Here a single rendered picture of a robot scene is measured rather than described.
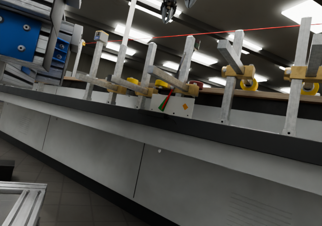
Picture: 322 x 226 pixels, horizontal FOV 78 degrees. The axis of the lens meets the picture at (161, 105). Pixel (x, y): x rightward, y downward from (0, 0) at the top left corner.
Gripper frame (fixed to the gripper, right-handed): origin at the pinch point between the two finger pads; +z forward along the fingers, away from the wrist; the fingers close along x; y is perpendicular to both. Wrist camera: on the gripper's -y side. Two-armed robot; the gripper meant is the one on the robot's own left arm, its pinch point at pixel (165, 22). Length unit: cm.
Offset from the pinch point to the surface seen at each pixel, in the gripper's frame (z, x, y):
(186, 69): 25.6, 16.8, 6.1
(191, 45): 12.3, 16.6, 6.1
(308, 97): 31, 70, 22
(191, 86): 34.5, 20.8, 10.2
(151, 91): 39.4, 0.9, -3.2
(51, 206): 122, -45, -22
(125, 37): -48, -62, -161
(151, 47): 13.2, -5.5, -8.1
